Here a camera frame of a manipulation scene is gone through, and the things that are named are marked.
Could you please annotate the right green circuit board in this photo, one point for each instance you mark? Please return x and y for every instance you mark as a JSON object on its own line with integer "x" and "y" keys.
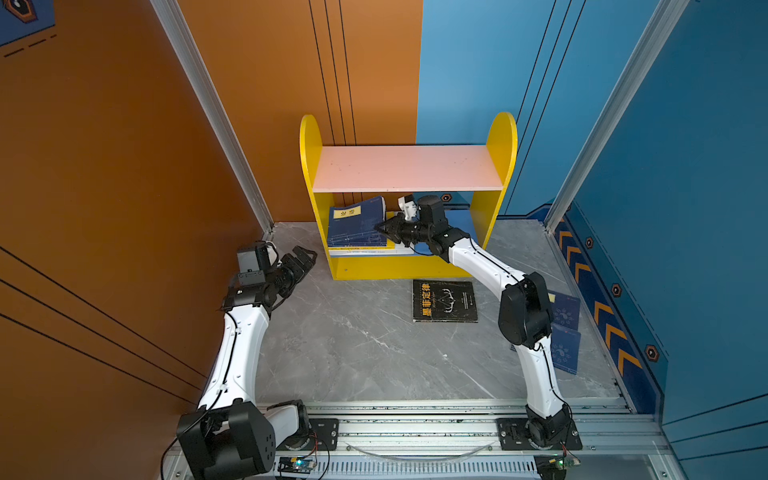
{"x": 551, "y": 468}

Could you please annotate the left aluminium corner post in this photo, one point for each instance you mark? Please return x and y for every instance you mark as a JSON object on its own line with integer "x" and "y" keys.
{"x": 177, "y": 30}

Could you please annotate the yellow pink blue bookshelf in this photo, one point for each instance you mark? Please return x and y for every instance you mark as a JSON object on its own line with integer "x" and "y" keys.
{"x": 483, "y": 170}

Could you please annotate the right aluminium corner post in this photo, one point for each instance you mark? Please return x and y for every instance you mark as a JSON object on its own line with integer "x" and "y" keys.
{"x": 652, "y": 40}

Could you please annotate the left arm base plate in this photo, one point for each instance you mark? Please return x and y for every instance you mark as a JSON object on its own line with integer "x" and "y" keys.
{"x": 312, "y": 433}

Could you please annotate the navy book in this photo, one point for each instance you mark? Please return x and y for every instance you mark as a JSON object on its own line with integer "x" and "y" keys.
{"x": 565, "y": 345}
{"x": 566, "y": 310}
{"x": 375, "y": 205}

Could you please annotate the black book orange title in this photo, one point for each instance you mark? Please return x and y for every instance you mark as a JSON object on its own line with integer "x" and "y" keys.
{"x": 444, "y": 301}

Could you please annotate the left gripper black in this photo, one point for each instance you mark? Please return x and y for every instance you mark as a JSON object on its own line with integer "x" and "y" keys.
{"x": 298, "y": 272}

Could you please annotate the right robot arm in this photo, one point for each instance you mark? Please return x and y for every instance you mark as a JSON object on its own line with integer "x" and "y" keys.
{"x": 525, "y": 316}

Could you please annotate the white La Dame book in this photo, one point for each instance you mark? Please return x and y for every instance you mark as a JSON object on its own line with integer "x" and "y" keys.
{"x": 372, "y": 253}

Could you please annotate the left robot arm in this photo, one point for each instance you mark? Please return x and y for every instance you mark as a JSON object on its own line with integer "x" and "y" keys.
{"x": 228, "y": 436}

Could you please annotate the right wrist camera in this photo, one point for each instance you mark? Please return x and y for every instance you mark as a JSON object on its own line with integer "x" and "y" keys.
{"x": 408, "y": 207}

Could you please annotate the aluminium corner post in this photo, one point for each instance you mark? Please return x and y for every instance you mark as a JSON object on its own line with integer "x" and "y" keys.
{"x": 652, "y": 40}
{"x": 177, "y": 30}

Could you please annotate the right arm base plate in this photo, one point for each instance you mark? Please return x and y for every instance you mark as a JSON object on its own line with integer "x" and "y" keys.
{"x": 532, "y": 434}

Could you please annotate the yellow cartoon cover book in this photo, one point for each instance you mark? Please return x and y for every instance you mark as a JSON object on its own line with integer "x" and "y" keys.
{"x": 391, "y": 245}

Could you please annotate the aluminium frame rail front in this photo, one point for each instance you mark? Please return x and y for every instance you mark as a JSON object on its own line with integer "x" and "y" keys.
{"x": 471, "y": 439}

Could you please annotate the left green circuit board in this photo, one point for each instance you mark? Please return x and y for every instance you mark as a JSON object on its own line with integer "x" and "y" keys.
{"x": 296, "y": 466}

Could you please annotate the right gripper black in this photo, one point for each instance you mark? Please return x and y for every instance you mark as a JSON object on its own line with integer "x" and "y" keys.
{"x": 396, "y": 224}

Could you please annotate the green circuit board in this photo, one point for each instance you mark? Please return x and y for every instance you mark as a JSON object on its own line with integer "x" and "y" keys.
{"x": 551, "y": 468}
{"x": 296, "y": 466}

